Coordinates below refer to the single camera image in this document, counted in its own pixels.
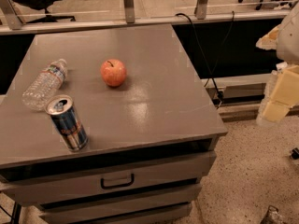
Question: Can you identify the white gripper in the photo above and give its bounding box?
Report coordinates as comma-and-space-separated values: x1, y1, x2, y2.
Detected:
256, 3, 299, 124

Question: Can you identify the blue silver redbull can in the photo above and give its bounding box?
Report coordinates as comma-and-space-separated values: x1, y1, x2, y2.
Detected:
45, 95, 88, 152

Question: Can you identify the clear plastic water bottle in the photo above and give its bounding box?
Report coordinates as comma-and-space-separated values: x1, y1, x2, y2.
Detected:
22, 59, 68, 111

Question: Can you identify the grey drawer cabinet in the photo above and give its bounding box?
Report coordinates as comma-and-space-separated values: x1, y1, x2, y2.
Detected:
0, 24, 226, 224

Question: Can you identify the dark object on floor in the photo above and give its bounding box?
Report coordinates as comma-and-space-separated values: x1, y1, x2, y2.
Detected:
260, 205, 285, 224

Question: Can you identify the red apple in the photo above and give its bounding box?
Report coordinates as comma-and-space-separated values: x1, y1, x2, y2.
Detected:
100, 59, 127, 87

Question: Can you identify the black power cable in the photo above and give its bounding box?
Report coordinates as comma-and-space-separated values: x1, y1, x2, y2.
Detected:
175, 10, 235, 105

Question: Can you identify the metal railing post right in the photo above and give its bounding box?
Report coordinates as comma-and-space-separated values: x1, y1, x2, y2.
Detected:
194, 0, 208, 20

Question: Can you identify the metal railing post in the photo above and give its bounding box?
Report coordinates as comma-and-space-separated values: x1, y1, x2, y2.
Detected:
123, 0, 135, 23
0, 0, 22, 30
194, 0, 208, 20

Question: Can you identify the metal railing post middle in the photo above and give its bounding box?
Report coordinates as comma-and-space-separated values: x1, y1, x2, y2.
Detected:
123, 0, 135, 23

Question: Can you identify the black drawer handle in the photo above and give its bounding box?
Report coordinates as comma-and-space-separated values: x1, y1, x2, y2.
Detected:
100, 174, 135, 189

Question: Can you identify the metal railing post left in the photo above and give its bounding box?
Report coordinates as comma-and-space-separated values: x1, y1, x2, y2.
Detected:
0, 0, 22, 30

